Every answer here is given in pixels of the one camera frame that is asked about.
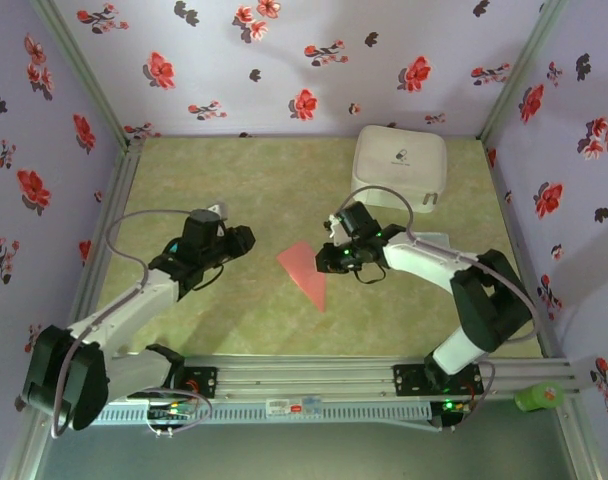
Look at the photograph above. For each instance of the small controller circuit board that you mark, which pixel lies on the small controller circuit board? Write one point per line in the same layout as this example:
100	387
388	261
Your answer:
456	407
171	411

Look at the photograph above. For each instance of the white label with red mark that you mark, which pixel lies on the white label with red mark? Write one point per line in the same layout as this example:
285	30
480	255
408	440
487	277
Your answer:
284	406

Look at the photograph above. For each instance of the pink paper sheet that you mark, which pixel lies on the pink paper sheet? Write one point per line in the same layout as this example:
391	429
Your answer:
304	270

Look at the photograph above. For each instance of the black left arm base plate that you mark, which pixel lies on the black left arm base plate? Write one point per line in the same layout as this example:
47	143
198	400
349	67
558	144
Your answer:
204	382

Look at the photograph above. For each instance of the aluminium frame post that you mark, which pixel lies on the aluminium frame post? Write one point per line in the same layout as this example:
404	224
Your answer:
20	459
84	65
579	445
522	65

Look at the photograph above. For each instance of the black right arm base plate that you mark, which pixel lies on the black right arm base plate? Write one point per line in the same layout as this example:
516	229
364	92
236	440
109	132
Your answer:
409	380

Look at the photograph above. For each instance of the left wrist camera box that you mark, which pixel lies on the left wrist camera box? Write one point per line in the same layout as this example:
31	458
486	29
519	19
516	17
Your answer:
218	209

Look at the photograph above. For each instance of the green plastic cup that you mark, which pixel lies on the green plastic cup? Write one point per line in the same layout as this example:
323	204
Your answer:
536	399

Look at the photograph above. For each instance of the teal plastic packet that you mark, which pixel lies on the teal plastic packet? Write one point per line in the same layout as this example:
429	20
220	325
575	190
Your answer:
174	247

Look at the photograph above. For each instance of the aluminium side rail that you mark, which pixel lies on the aluminium side rail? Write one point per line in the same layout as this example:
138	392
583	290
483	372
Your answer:
119	190
511	225

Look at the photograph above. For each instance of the white zippered case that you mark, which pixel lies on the white zippered case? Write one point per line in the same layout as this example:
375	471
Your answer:
399	160

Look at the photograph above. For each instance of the clear plastic packet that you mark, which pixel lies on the clear plastic packet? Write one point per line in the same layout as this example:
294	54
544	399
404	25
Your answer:
436	237

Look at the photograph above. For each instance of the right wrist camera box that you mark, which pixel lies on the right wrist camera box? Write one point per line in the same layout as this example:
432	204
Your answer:
335	227

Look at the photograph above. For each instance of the wide aluminium base rail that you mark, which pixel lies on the wide aluminium base rail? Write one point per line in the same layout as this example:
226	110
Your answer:
304	375

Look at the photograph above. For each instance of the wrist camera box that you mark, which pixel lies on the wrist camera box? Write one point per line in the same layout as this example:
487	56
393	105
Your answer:
218	209
335	227

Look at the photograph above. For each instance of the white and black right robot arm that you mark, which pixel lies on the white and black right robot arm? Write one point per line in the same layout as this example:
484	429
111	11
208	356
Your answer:
489	305

